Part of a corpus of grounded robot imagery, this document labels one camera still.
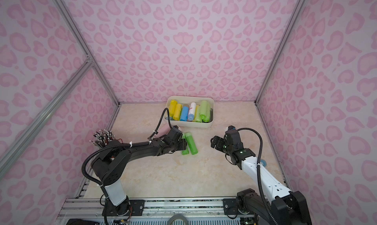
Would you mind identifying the yellow trash bag roll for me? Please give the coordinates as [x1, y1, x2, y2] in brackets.
[168, 99, 178, 118]
[173, 103, 182, 121]

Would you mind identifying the blue trash bag roll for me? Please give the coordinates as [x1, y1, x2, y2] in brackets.
[180, 104, 189, 122]

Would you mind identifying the light green roll front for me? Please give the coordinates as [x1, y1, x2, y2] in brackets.
[196, 107, 202, 123]

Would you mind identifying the light green roll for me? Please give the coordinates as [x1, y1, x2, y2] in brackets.
[196, 107, 202, 123]
[199, 100, 208, 120]
[203, 104, 211, 123]

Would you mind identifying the white roll with blue end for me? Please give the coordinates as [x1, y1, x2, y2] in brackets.
[188, 102, 196, 122]

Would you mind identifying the large yellow roll front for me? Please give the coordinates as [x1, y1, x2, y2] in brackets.
[193, 105, 200, 122]

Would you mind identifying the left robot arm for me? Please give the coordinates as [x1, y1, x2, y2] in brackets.
[81, 127, 187, 218]

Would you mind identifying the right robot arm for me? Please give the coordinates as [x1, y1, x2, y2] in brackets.
[211, 136, 312, 225]

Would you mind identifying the pink trash bag roll left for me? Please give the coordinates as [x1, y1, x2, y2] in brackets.
[155, 123, 170, 138]

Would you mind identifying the green trash bag roll left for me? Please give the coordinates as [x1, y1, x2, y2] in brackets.
[182, 133, 189, 155]

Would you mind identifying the green trash bag roll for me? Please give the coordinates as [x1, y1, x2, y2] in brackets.
[182, 133, 189, 155]
[185, 132, 198, 155]

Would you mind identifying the green trash bag roll right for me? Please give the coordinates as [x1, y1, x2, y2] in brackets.
[185, 132, 198, 155]

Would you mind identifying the white plastic storage box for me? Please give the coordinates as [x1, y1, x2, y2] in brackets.
[163, 96, 215, 128]

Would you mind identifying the bundle of pens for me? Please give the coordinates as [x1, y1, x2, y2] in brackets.
[89, 129, 115, 148]

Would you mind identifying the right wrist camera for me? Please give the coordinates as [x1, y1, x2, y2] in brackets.
[224, 125, 243, 149]

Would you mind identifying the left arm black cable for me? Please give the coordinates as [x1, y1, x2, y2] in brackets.
[81, 108, 174, 187]

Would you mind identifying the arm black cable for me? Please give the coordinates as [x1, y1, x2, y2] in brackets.
[225, 127, 280, 225]
[81, 108, 174, 187]

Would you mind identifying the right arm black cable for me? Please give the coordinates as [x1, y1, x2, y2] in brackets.
[225, 127, 280, 225]

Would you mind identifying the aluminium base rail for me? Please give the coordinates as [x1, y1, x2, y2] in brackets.
[55, 197, 310, 225]

